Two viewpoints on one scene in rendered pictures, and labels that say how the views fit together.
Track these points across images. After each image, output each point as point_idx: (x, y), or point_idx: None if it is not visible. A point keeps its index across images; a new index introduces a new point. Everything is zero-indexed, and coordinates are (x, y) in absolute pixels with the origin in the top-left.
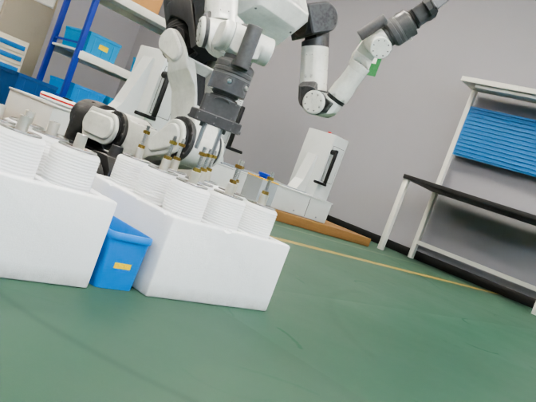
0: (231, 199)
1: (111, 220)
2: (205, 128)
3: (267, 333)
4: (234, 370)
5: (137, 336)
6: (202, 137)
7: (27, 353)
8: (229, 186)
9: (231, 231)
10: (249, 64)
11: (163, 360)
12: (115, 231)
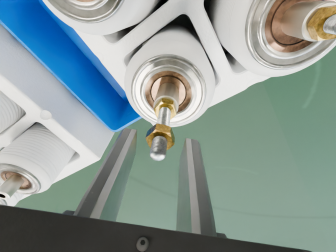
0: (277, 75)
1: (106, 147)
2: (109, 215)
3: (281, 92)
4: (210, 171)
5: (161, 162)
6: (124, 169)
7: (126, 193)
8: (298, 36)
9: (262, 80)
10: None
11: (173, 178)
12: (114, 131)
